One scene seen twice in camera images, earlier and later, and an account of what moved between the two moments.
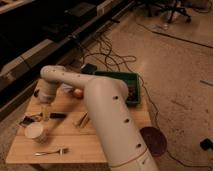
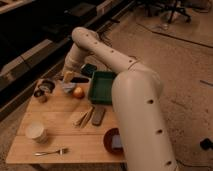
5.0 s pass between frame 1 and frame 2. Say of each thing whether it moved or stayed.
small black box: stayed
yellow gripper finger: moved
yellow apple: stayed
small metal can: stayed
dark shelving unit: stayed
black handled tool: moved
